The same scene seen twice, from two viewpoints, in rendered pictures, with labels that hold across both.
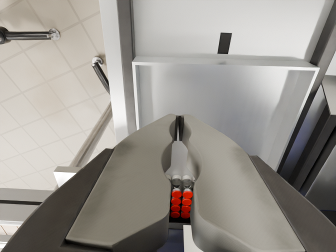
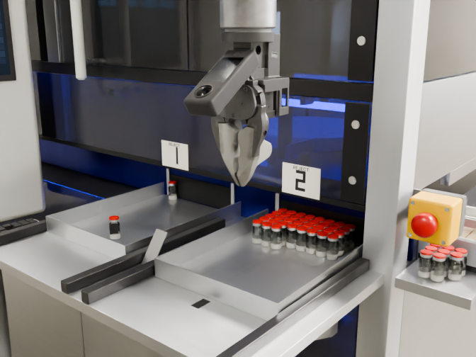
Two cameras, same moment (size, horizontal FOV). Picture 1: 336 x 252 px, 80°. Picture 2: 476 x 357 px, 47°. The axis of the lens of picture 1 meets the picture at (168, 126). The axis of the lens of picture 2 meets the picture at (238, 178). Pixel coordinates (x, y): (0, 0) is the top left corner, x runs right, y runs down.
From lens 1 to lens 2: 70 cm
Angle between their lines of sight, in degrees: 52
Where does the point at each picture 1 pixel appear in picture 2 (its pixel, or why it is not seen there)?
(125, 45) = (276, 320)
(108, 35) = (290, 343)
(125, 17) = (261, 329)
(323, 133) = (175, 238)
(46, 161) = not seen: outside the picture
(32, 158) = not seen: outside the picture
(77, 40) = not seen: outside the picture
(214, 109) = (242, 278)
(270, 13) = (157, 302)
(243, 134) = (233, 259)
